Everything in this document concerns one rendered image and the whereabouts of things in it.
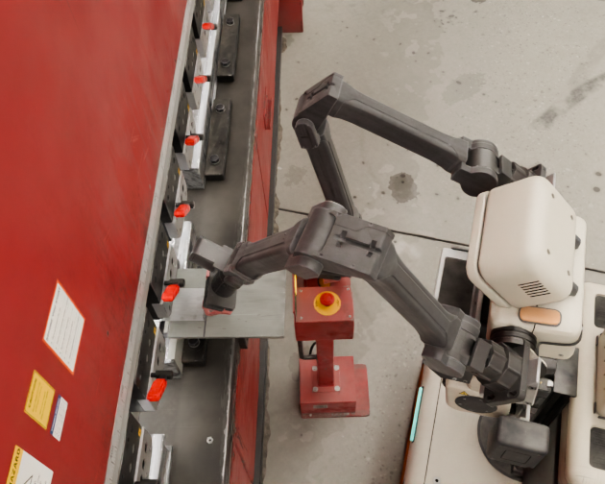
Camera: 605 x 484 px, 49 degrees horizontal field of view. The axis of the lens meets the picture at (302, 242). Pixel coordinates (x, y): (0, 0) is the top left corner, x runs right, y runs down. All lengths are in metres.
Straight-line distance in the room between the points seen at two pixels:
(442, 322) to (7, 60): 0.75
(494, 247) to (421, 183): 1.80
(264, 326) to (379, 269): 0.62
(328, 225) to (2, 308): 0.45
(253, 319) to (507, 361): 0.58
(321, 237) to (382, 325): 1.70
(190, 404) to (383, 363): 1.12
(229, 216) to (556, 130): 1.93
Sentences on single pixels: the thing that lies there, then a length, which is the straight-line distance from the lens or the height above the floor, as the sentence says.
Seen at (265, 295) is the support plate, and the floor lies 1.00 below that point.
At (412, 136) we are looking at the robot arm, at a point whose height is 1.32.
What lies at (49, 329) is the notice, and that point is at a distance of 0.88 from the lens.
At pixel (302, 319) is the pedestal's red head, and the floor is 0.78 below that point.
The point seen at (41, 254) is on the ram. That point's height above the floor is 1.69.
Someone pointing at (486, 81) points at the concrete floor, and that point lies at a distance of 3.51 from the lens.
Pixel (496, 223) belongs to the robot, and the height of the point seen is 1.34.
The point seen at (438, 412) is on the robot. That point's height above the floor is 0.28.
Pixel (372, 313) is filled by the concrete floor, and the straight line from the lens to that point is 2.65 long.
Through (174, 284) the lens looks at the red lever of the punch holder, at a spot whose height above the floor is 1.20.
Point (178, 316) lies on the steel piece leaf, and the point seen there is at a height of 1.00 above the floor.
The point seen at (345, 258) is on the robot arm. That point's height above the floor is 1.57.
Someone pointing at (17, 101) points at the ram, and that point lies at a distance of 0.82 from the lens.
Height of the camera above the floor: 2.36
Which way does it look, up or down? 57 degrees down
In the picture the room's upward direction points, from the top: 4 degrees counter-clockwise
